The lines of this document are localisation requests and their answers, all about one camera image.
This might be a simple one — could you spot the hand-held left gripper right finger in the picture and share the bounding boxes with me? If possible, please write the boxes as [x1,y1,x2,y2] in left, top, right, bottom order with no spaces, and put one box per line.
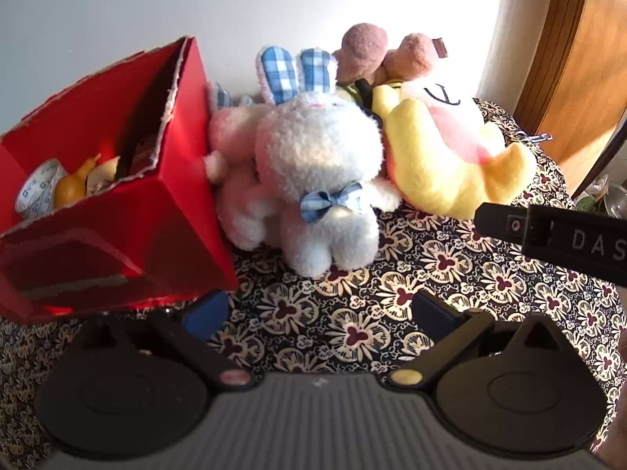
[389,290,569,395]

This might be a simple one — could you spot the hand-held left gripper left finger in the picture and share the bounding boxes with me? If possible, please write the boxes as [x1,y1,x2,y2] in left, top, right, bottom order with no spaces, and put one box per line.
[76,290,253,393]

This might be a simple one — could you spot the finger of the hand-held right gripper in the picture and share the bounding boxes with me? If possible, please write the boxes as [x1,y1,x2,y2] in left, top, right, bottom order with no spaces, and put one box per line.
[474,202,532,248]

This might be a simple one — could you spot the red cardboard box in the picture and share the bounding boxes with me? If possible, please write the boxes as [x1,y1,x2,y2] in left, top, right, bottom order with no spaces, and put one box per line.
[0,35,241,325]

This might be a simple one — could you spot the white bunny plush blue bow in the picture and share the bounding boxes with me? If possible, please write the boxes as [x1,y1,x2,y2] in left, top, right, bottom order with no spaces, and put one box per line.
[254,46,401,278]

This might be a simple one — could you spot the green plush toy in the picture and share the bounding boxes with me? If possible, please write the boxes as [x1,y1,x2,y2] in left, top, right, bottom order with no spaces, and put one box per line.
[335,78,384,114]

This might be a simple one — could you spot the dark floral tablecloth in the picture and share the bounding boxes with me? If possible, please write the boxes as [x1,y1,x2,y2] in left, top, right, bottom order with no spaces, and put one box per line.
[0,98,627,470]

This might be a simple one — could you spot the yellow and pink plush toy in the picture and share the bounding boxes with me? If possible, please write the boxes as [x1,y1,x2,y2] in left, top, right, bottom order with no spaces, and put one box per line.
[372,81,538,221]

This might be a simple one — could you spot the beige shell-shaped item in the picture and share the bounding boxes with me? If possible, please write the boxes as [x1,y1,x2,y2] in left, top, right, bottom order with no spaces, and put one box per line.
[87,157,121,193]

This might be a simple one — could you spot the wooden door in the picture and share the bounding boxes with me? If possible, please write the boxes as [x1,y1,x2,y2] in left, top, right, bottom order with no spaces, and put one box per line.
[514,0,627,201]

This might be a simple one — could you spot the yellow gourd toy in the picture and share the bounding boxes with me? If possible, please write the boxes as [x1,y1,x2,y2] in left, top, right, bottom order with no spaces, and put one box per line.
[53,153,102,210]

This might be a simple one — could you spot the pinkish bunny plush blue bow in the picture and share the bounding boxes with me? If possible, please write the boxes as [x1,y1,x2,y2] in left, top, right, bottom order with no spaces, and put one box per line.
[204,81,277,254]

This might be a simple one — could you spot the brown plush toy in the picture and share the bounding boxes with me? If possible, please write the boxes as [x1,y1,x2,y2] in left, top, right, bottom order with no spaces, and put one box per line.
[332,22,449,87]

